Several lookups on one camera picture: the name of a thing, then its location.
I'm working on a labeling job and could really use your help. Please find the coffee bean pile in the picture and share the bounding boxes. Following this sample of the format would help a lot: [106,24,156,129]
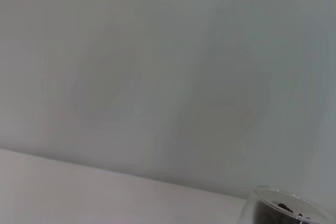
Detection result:
[256,199,314,224]

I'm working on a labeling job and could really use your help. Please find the clear glass cup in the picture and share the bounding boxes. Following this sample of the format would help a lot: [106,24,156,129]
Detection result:
[241,185,336,224]

